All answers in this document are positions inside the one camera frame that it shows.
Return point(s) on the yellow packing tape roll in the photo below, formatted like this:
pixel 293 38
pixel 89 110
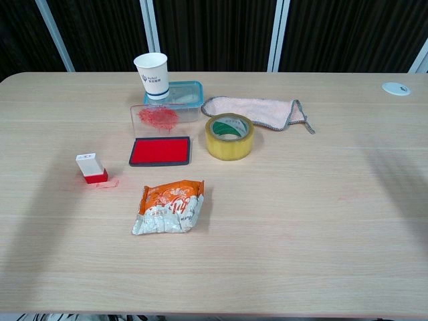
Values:
pixel 227 148

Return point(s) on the white partition frame post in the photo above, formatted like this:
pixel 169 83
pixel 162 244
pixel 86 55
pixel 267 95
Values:
pixel 419 61
pixel 277 33
pixel 150 26
pixel 55 36

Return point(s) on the white and red stamp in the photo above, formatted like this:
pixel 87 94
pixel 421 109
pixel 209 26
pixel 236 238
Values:
pixel 90 165

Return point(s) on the clear container teal lid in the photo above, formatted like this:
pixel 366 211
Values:
pixel 189 93

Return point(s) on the red ink pad clear lid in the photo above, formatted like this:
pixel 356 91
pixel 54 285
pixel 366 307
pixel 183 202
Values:
pixel 160 150

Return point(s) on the white paper cup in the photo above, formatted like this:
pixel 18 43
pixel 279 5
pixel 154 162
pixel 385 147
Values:
pixel 152 80

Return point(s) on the pink cloth grey edging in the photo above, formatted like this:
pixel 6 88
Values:
pixel 247 108

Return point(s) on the orange and white snack bag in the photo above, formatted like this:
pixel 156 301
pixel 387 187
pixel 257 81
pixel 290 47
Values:
pixel 167 207

